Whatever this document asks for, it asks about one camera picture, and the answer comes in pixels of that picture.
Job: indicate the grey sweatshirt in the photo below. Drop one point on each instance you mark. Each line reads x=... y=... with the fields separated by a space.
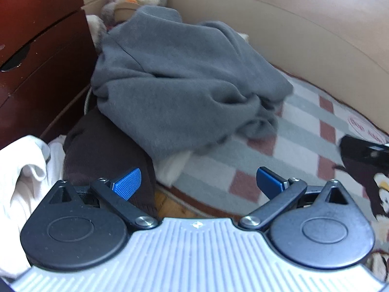
x=175 y=87

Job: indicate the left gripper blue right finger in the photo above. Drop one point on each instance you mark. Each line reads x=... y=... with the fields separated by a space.
x=318 y=227

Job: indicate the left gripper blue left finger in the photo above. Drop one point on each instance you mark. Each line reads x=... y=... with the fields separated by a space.
x=79 y=227

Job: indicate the dark cartoon print garment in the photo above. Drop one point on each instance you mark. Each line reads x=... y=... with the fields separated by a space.
x=364 y=174

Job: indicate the dark red wooden cabinet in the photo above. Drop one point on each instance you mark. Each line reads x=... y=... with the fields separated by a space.
x=47 y=58

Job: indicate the white garment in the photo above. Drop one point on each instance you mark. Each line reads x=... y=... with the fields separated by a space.
x=29 y=169

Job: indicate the dark brown garment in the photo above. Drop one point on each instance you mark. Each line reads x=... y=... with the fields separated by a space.
x=96 y=147

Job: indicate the beige sofa cushion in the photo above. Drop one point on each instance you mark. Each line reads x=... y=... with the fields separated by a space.
x=340 y=46

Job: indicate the checked red grey blanket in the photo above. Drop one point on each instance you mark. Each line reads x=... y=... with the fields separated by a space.
x=222 y=175

